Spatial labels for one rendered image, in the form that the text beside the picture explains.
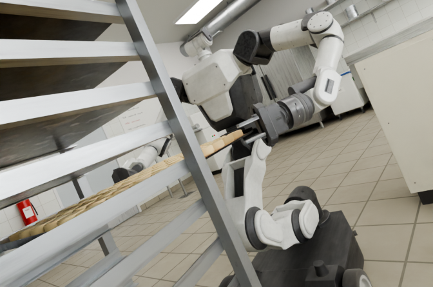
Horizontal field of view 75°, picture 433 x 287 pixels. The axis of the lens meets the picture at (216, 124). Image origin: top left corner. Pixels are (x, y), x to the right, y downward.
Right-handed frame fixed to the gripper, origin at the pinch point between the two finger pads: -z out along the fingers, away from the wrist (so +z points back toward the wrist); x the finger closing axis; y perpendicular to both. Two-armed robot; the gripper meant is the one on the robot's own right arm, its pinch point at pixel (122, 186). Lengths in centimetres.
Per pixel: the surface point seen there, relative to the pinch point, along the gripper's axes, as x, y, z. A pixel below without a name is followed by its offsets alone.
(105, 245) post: -13.2, -9.5, -8.6
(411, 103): -22, 137, 22
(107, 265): -18.4, -10.4, -10.3
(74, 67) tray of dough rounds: 26, 8, -44
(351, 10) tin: 96, 398, 324
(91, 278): -18.5, -14.2, -14.1
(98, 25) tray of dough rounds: 36, 15, -37
